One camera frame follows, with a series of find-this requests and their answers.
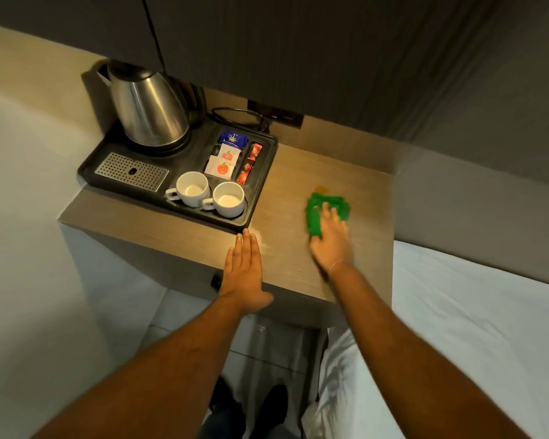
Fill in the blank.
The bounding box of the black power cable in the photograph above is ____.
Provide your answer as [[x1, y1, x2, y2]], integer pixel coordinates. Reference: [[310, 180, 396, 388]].
[[210, 107, 271, 134]]

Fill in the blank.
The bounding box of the wooden bedside cabinet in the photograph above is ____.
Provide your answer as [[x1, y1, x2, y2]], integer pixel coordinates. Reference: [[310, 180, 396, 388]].
[[57, 89, 399, 330]]

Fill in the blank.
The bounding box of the person's left hand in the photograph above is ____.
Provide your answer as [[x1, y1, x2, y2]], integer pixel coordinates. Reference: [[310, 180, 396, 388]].
[[219, 228, 275, 315]]

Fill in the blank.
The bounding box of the white sachet with red print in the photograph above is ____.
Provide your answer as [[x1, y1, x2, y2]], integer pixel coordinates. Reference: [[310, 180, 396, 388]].
[[212, 143, 242, 163], [204, 156, 237, 181]]

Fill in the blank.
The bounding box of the person's black right shoe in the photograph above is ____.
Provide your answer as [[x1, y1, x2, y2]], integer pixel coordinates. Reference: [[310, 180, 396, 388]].
[[255, 383, 289, 429]]

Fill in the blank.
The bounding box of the person's right hand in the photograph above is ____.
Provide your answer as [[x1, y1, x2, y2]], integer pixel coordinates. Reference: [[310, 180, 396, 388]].
[[309, 201, 355, 273]]

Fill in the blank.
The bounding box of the person's black shoe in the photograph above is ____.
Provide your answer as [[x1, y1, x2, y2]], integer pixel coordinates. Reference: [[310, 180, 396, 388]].
[[255, 383, 289, 429], [208, 376, 245, 439]]

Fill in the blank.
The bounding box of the black wall socket panel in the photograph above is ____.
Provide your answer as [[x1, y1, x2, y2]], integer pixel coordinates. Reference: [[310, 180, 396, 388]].
[[247, 100, 304, 130]]

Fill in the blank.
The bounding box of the person's right forearm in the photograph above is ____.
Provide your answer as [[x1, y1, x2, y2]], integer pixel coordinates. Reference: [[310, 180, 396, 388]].
[[327, 260, 533, 439]]

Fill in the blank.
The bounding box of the black plastic service tray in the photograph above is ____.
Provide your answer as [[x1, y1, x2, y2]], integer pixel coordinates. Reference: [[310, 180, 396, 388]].
[[77, 115, 279, 234]]

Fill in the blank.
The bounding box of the person's left forearm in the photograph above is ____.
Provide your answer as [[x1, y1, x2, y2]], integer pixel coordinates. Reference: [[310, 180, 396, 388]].
[[31, 292, 258, 439]]

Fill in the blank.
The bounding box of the blue tea packet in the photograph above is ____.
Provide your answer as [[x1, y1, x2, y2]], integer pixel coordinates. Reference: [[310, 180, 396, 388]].
[[218, 130, 249, 152]]

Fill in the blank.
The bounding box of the stainless steel electric kettle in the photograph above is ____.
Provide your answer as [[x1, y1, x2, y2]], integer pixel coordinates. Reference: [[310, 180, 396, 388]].
[[102, 59, 194, 149]]

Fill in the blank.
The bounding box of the green cleaning cloth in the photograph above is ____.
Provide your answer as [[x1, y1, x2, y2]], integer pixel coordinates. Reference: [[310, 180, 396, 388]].
[[305, 192, 351, 238]]

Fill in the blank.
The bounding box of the bed with white sheet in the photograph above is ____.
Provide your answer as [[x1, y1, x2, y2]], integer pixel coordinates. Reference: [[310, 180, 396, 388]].
[[301, 240, 549, 439]]

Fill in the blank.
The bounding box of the person's black left shoe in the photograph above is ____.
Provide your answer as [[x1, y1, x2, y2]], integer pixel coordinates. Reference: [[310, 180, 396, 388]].
[[208, 376, 245, 439]]

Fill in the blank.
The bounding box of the white ceramic cup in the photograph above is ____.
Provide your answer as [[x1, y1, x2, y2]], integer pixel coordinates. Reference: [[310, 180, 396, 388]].
[[165, 171, 212, 208], [202, 181, 247, 219]]

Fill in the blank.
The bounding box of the black kettle base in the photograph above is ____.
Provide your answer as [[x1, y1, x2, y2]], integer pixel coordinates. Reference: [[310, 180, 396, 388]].
[[119, 125, 194, 157]]

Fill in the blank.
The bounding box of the perforated metal drip grate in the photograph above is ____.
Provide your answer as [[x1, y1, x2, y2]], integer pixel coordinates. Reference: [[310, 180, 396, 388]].
[[94, 152, 170, 194]]

